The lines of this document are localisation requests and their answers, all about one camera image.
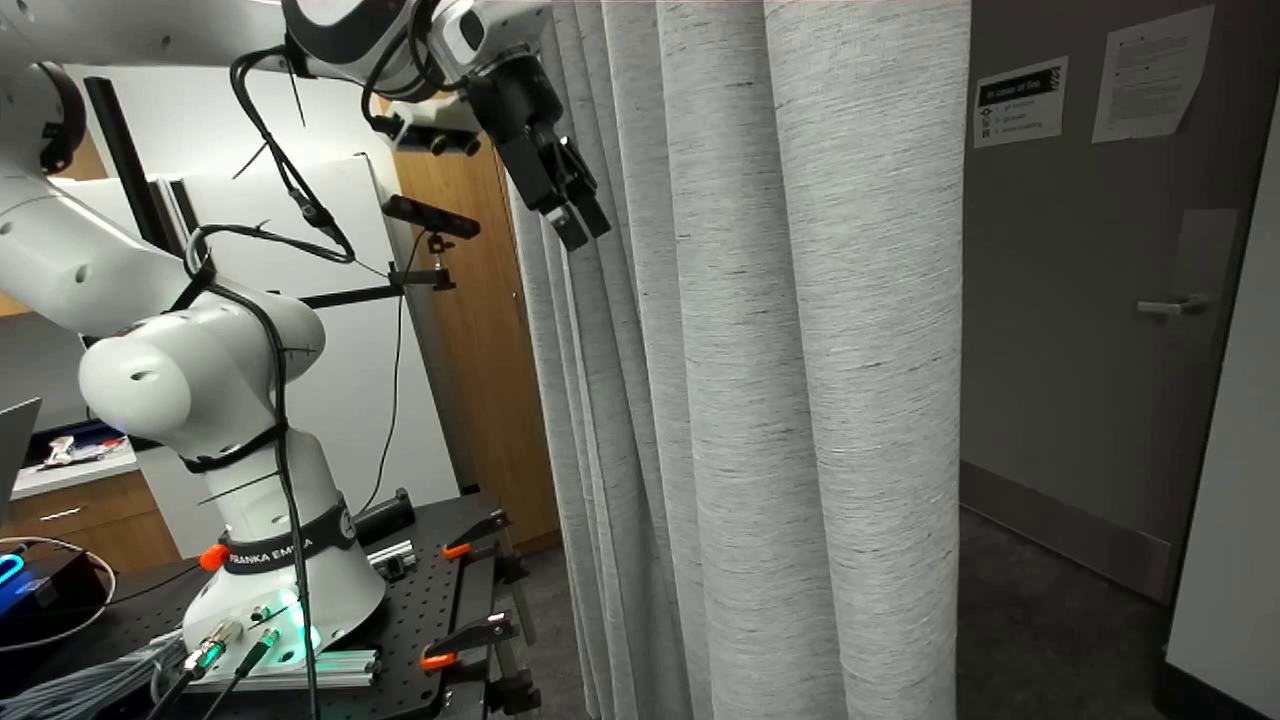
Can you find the black slanted flat bar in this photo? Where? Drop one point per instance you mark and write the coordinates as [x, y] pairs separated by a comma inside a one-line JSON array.
[[126, 161]]

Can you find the black camera bar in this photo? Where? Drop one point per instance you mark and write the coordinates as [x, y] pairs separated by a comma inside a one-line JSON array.
[[433, 218]]

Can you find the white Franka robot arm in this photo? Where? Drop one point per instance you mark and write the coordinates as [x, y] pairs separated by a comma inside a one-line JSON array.
[[201, 375]]

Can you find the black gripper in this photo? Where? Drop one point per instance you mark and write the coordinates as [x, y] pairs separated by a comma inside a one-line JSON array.
[[526, 121]]

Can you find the white paper sheet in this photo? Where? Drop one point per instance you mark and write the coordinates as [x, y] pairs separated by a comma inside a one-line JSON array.
[[1152, 74]]

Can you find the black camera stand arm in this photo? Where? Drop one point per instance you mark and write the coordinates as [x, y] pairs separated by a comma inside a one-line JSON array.
[[403, 283]]

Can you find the brown wooden door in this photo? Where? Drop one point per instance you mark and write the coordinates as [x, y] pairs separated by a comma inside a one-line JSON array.
[[467, 375]]

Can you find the grey woven fabric curtain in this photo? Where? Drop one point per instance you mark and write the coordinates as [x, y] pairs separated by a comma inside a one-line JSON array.
[[801, 400]]

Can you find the grey door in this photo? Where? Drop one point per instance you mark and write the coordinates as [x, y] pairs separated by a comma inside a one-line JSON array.
[[1067, 375]]

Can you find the black perforated breadboard table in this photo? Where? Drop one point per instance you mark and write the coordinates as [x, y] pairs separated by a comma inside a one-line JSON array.
[[403, 601]]

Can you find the wooden drawer cabinet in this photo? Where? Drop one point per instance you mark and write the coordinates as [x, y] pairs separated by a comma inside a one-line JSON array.
[[95, 521]]

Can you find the grey laptop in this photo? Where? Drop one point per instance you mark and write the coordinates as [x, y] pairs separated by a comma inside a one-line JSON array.
[[14, 453]]

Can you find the sign with black header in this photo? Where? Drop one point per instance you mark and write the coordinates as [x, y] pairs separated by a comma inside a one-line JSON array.
[[1022, 115]]

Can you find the blue lit black device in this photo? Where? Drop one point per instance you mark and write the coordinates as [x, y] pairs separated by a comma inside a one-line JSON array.
[[40, 587]]

